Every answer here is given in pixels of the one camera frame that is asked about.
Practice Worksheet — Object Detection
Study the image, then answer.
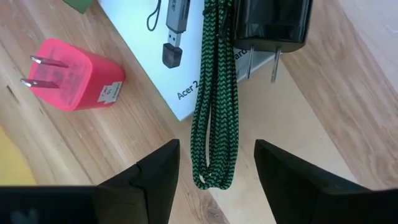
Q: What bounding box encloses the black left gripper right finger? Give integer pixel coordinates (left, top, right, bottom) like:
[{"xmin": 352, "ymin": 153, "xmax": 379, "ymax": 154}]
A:
[{"xmin": 253, "ymin": 138, "xmax": 398, "ymax": 224}]

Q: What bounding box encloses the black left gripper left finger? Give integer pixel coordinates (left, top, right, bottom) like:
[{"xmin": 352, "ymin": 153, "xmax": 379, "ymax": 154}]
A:
[{"xmin": 95, "ymin": 138, "xmax": 181, "ymax": 224}]

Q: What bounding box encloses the green black braided cable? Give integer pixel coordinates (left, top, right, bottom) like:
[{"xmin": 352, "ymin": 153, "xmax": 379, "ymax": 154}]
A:
[{"xmin": 190, "ymin": 0, "xmax": 241, "ymax": 191}]

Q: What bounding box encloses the pink wall charger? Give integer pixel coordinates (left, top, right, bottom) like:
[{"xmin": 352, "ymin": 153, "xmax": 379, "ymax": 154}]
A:
[{"xmin": 19, "ymin": 37, "xmax": 126, "ymax": 112}]

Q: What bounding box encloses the white Acer card reader box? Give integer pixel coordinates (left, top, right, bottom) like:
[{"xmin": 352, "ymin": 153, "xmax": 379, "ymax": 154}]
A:
[
  {"xmin": 97, "ymin": 0, "xmax": 280, "ymax": 122},
  {"xmin": 62, "ymin": 0, "xmax": 93, "ymax": 15}
]

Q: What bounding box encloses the black wall charger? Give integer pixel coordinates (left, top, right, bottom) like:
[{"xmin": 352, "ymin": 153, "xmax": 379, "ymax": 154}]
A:
[{"xmin": 233, "ymin": 0, "xmax": 315, "ymax": 84}]

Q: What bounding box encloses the yellow translucent plastic bin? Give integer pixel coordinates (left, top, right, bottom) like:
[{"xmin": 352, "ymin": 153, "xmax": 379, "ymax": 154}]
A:
[{"xmin": 0, "ymin": 125, "xmax": 37, "ymax": 187}]

